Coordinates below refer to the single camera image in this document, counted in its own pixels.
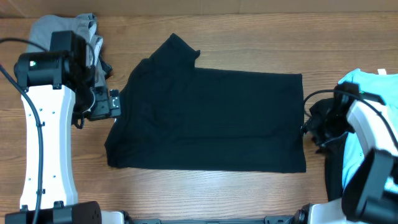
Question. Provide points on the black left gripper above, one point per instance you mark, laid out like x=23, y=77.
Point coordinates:
x=104, y=110

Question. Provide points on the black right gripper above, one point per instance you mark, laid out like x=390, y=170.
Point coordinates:
x=310, y=127

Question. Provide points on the black t-shirt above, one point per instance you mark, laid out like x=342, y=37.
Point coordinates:
x=177, y=116

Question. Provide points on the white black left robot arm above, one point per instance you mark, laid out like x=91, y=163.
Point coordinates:
x=58, y=91

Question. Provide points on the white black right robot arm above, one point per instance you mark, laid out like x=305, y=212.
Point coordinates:
x=365, y=199

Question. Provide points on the dark garment under pile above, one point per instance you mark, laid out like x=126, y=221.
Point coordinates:
x=334, y=169

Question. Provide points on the light blue t-shirt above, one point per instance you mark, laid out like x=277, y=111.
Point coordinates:
x=369, y=129

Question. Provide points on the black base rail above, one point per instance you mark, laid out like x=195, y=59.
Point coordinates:
x=284, y=219

